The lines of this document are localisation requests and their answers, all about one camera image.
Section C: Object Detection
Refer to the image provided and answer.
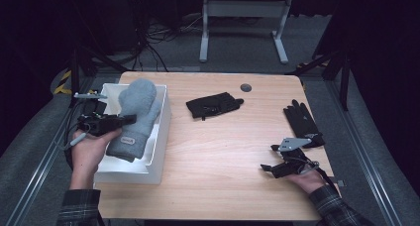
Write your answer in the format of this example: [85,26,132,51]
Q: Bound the left hand-held gripper cable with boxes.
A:
[63,100,92,170]

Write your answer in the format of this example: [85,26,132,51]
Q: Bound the bundle of black cables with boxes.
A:
[125,0,206,71]

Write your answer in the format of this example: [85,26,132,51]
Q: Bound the hand-held gripper cable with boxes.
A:
[63,100,92,170]
[310,160,341,189]

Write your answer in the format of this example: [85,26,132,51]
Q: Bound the black glove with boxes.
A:
[282,99,326,149]
[185,91,245,121]

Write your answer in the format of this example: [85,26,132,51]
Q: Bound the white metal desk frame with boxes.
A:
[198,0,294,65]

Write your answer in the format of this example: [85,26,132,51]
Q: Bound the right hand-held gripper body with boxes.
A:
[270,137,320,178]

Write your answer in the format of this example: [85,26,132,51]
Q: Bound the person's right hand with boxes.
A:
[285,169,327,194]

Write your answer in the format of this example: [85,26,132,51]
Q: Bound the white plastic box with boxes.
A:
[93,82,172,185]

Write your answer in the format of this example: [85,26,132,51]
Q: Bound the right hand-held gripper cable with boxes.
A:
[310,160,341,189]

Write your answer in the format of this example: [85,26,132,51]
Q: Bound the black metal stand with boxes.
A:
[67,46,130,109]
[285,49,351,112]

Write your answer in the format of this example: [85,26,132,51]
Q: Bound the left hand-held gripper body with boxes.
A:
[72,90,112,137]

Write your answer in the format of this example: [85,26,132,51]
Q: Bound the yellow black hazard tape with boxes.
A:
[53,69,99,96]

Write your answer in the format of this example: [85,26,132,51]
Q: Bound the person's left hand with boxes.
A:
[69,128,123,190]

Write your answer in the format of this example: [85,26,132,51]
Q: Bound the grey metal floor rail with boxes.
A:
[325,80,402,226]
[4,76,97,226]

